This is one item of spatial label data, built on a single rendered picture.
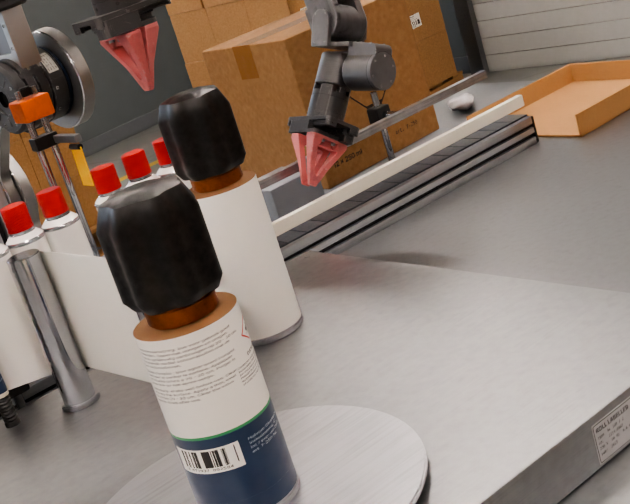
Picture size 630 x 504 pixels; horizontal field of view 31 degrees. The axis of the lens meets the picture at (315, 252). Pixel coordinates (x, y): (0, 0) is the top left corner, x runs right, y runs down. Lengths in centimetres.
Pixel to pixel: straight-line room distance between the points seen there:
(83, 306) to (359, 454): 41
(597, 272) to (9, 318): 69
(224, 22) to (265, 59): 365
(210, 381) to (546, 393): 32
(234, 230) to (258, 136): 80
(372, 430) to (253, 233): 34
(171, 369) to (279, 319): 43
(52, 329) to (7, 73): 99
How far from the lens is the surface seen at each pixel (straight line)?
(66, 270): 128
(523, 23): 652
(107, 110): 817
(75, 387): 134
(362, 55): 171
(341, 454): 102
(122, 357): 126
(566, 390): 105
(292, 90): 196
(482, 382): 110
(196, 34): 580
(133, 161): 157
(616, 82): 225
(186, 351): 90
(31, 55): 225
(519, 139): 196
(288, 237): 169
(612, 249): 147
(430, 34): 607
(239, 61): 204
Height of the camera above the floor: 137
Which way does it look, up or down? 18 degrees down
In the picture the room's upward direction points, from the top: 18 degrees counter-clockwise
